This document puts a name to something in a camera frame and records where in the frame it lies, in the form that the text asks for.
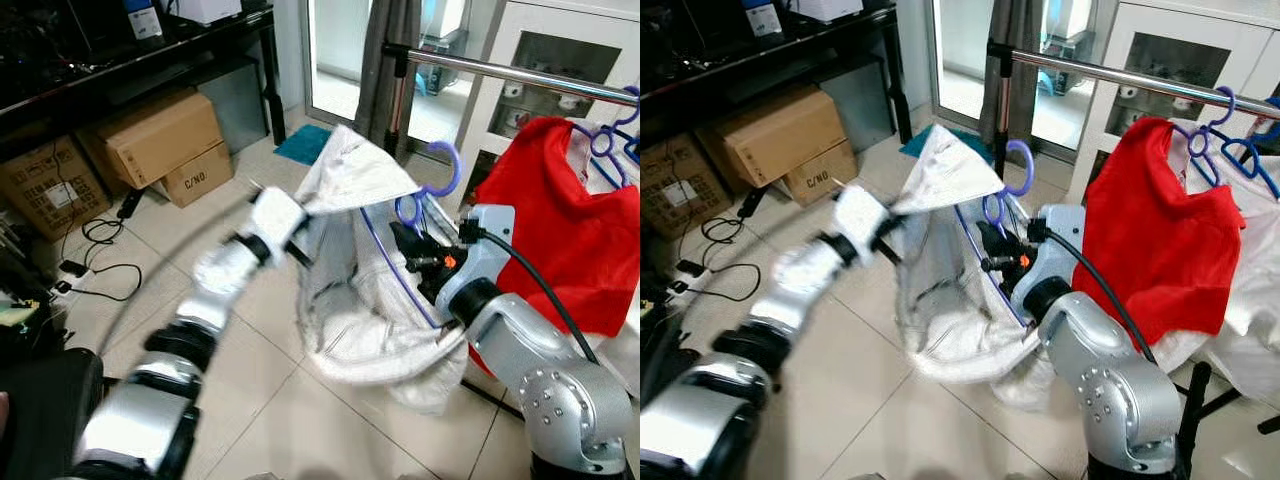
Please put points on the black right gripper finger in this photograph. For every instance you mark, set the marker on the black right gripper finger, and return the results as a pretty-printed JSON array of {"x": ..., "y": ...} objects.
[
  {"x": 991, "y": 241},
  {"x": 406, "y": 242}
]

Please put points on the white garment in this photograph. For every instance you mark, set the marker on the white garment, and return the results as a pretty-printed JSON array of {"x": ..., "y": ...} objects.
[
  {"x": 350, "y": 300},
  {"x": 940, "y": 300}
]

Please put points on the purple plastic hanger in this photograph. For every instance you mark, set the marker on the purple plastic hanger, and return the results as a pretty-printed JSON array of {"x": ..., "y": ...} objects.
[
  {"x": 457, "y": 170},
  {"x": 1028, "y": 165},
  {"x": 598, "y": 128},
  {"x": 1233, "y": 105}
]

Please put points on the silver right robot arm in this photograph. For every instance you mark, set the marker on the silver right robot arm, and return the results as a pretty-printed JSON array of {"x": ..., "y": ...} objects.
[
  {"x": 1110, "y": 370},
  {"x": 540, "y": 370}
]

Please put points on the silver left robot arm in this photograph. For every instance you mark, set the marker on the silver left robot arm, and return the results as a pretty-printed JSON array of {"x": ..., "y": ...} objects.
[
  {"x": 130, "y": 420},
  {"x": 700, "y": 420}
]

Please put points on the blue plastic hanger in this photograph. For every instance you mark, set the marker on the blue plastic hanger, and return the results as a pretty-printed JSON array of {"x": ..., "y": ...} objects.
[
  {"x": 1262, "y": 170},
  {"x": 632, "y": 150}
]

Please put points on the teal floor mat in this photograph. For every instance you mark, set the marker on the teal floor mat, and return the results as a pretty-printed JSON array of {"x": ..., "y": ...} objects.
[
  {"x": 300, "y": 145},
  {"x": 915, "y": 145}
]

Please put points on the red garment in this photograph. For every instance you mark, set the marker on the red garment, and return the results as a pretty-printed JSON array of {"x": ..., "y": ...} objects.
[
  {"x": 560, "y": 230},
  {"x": 1160, "y": 240}
]

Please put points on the grey panel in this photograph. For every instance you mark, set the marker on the grey panel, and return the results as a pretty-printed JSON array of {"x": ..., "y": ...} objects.
[
  {"x": 235, "y": 100},
  {"x": 860, "y": 100}
]

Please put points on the black power adapter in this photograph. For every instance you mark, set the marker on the black power adapter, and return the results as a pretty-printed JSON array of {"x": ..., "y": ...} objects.
[
  {"x": 128, "y": 205},
  {"x": 750, "y": 205}
]

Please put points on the large plain cardboard box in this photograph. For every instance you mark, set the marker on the large plain cardboard box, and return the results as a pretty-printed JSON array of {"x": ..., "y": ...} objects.
[
  {"x": 160, "y": 135},
  {"x": 785, "y": 135}
]

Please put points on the grey metal box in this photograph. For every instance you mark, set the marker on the grey metal box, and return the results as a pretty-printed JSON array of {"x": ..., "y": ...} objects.
[
  {"x": 1060, "y": 60},
  {"x": 437, "y": 65}
]

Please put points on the metal clothes rack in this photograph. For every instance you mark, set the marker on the metal clothes rack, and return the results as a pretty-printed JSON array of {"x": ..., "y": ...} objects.
[
  {"x": 500, "y": 72},
  {"x": 1100, "y": 72}
]

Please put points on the white power strip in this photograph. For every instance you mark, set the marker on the white power strip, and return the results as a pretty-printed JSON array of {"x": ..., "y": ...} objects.
[
  {"x": 690, "y": 270},
  {"x": 68, "y": 280}
]

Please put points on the cardboard box with white label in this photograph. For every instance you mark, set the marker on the cardboard box with white label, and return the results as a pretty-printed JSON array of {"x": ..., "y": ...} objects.
[
  {"x": 670, "y": 185},
  {"x": 45, "y": 190}
]

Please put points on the black desk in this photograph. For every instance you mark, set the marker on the black desk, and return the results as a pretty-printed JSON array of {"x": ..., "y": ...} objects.
[
  {"x": 100, "y": 70},
  {"x": 740, "y": 65}
]

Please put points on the grey curtain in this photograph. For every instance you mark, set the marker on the grey curtain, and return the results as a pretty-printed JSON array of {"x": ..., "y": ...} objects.
[
  {"x": 390, "y": 20},
  {"x": 1010, "y": 20}
]

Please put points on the white glass-door cabinet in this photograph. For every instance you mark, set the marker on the white glass-door cabinet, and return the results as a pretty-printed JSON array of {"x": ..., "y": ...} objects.
[
  {"x": 1130, "y": 20},
  {"x": 505, "y": 20}
]

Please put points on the blue and white box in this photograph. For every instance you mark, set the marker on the blue and white box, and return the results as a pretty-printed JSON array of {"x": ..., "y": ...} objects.
[
  {"x": 762, "y": 18},
  {"x": 143, "y": 18}
]

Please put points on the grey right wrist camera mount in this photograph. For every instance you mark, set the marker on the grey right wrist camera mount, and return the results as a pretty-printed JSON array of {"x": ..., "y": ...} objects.
[
  {"x": 492, "y": 245},
  {"x": 1060, "y": 245}
]

